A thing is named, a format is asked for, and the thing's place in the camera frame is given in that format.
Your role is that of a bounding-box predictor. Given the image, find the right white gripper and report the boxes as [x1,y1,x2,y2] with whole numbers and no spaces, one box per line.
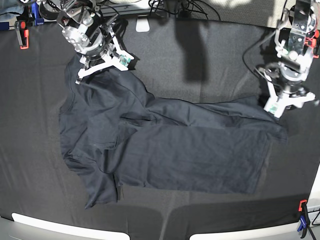
[75,34,134,85]

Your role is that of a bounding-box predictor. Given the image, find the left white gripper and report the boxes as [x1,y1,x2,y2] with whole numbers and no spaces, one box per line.
[263,72,316,118]

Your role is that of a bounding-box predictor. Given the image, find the dark navy t-shirt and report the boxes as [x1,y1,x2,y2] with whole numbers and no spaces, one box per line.
[59,55,288,208]

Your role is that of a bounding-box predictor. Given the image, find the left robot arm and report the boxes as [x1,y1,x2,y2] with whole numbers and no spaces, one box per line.
[256,0,320,119]

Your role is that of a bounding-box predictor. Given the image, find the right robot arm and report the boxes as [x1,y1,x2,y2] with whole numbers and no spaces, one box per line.
[36,0,134,84]

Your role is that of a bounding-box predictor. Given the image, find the white tab on cloth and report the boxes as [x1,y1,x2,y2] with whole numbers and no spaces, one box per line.
[135,17,151,33]

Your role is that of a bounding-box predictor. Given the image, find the black table cloth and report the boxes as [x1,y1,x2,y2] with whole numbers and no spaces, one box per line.
[0,18,320,240]

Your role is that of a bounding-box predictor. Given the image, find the blue clamp top left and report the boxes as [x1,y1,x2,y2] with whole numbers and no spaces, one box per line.
[30,0,45,26]

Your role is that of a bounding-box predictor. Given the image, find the red black clamp left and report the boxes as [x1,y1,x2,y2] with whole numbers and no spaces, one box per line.
[14,20,29,50]

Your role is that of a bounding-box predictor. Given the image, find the red blue clamp bottom right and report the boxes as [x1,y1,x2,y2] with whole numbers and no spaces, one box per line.
[297,199,317,240]

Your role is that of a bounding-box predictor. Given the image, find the black cable bundle top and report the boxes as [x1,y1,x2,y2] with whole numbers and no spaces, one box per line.
[148,0,222,21]

